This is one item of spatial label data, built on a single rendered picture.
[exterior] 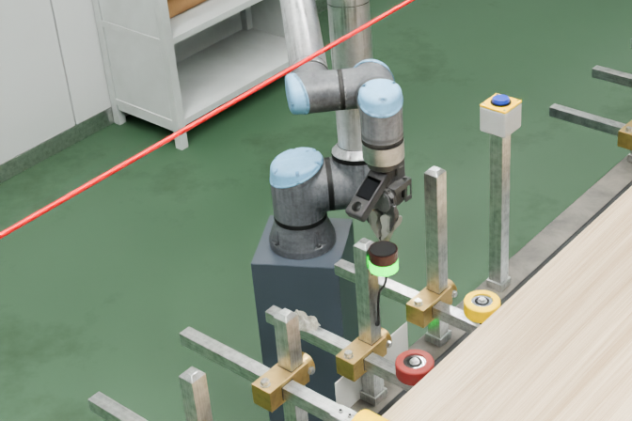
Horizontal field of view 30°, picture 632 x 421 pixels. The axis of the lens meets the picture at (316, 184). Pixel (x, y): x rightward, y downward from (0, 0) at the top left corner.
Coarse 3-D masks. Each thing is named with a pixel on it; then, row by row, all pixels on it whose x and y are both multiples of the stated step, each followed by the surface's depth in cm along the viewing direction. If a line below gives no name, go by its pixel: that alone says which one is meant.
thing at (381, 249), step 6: (372, 246) 240; (378, 246) 240; (384, 246) 240; (390, 246) 240; (372, 252) 239; (378, 252) 239; (384, 252) 238; (390, 252) 238; (372, 264) 240; (372, 276) 245; (384, 282) 244; (378, 294) 247; (378, 300) 248; (378, 306) 249; (378, 312) 250; (378, 318) 251; (378, 324) 252
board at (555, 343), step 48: (624, 192) 292; (576, 240) 276; (624, 240) 275; (528, 288) 262; (576, 288) 260; (624, 288) 259; (480, 336) 249; (528, 336) 248; (576, 336) 247; (624, 336) 245; (432, 384) 237; (480, 384) 236; (528, 384) 235; (576, 384) 234; (624, 384) 233
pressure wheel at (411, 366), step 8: (408, 352) 245; (416, 352) 245; (424, 352) 245; (400, 360) 243; (408, 360) 244; (416, 360) 242; (424, 360) 243; (432, 360) 242; (400, 368) 241; (408, 368) 241; (416, 368) 241; (424, 368) 240; (432, 368) 241; (400, 376) 242; (408, 376) 240; (416, 376) 240; (424, 376) 240; (408, 384) 241
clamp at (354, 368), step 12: (384, 336) 256; (348, 348) 253; (360, 348) 253; (372, 348) 253; (384, 348) 257; (336, 360) 252; (348, 360) 250; (360, 360) 250; (348, 372) 251; (360, 372) 252
